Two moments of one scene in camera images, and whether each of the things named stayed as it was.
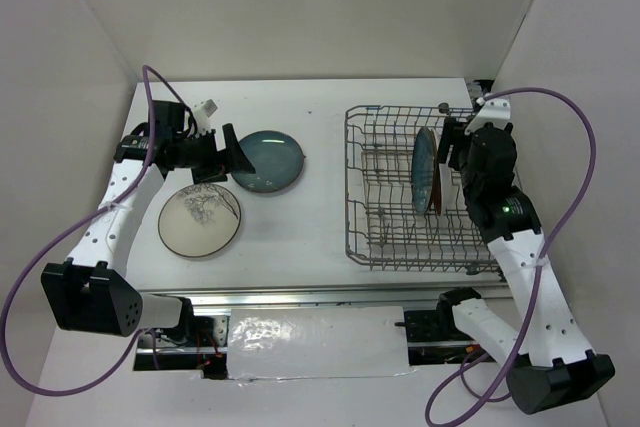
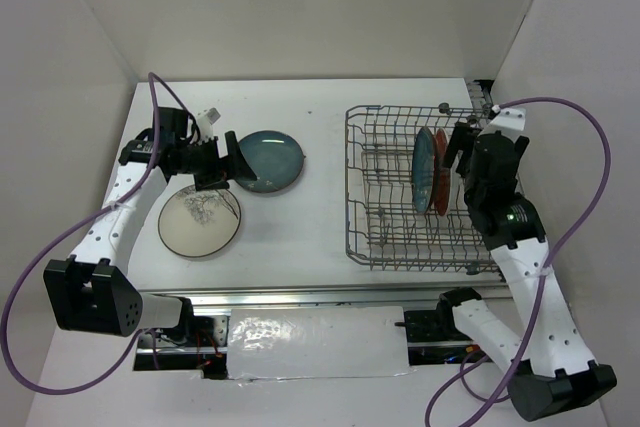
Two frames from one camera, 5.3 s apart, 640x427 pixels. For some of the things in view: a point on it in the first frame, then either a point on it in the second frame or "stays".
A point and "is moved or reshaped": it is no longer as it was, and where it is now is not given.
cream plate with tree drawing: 198,220 stays
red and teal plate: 436,196 is moved or reshaped
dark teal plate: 276,157 stays
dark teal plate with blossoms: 423,169 stays
